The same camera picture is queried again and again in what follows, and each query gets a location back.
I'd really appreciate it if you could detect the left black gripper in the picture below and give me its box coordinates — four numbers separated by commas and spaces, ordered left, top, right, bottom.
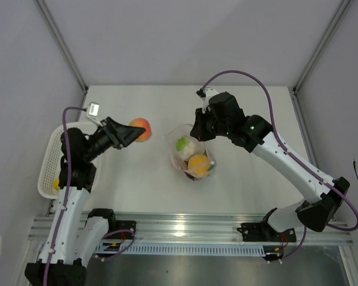
82, 116, 144, 163

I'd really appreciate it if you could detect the aluminium frame post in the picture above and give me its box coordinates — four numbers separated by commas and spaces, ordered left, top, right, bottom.
33, 0, 88, 94
292, 0, 354, 96

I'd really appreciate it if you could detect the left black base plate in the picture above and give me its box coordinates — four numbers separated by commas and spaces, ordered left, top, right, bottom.
113, 220, 137, 241

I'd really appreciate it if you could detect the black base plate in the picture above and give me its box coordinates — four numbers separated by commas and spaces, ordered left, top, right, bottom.
236, 222, 297, 243
113, 220, 137, 241

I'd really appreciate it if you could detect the white green toy cabbage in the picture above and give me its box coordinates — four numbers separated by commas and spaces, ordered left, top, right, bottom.
176, 137, 196, 161

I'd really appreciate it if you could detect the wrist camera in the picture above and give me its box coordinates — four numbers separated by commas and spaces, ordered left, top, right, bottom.
86, 102, 101, 126
196, 88, 219, 113

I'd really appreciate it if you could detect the pink orange toy peach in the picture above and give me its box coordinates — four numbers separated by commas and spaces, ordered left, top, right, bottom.
128, 117, 153, 143

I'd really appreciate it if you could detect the aluminium mounting rail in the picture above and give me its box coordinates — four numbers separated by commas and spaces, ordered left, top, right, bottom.
27, 213, 354, 246

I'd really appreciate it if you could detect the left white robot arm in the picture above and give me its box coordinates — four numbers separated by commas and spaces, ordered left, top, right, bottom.
24, 117, 146, 285

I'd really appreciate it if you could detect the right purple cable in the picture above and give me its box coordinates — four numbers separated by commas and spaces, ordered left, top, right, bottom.
201, 70, 358, 232

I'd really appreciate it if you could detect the left aluminium frame post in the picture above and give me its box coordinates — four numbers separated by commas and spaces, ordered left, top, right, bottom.
33, 0, 88, 94

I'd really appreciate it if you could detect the yellow toy pear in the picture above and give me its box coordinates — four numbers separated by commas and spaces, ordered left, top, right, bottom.
53, 179, 60, 191

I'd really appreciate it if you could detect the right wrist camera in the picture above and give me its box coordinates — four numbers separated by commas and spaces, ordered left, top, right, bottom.
196, 88, 219, 113

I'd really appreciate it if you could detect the white slotted cable duct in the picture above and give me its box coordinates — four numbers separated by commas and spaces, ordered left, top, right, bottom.
92, 243, 266, 257

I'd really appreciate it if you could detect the clear zip top bag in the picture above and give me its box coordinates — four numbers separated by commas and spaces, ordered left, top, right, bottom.
165, 124, 217, 181

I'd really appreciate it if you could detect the white perforated plastic basket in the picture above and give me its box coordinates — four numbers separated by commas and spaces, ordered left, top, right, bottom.
38, 122, 101, 200

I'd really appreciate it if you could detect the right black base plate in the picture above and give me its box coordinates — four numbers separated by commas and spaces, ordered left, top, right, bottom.
236, 222, 297, 243

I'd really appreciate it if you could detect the right aluminium frame post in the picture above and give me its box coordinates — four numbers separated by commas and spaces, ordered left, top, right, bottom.
292, 0, 354, 96

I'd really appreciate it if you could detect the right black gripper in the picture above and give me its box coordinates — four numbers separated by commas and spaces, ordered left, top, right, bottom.
190, 107, 230, 142

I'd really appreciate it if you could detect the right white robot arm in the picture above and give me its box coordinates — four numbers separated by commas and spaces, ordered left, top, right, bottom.
190, 88, 350, 241

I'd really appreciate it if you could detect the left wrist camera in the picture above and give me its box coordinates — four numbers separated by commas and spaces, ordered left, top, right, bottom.
86, 102, 101, 126

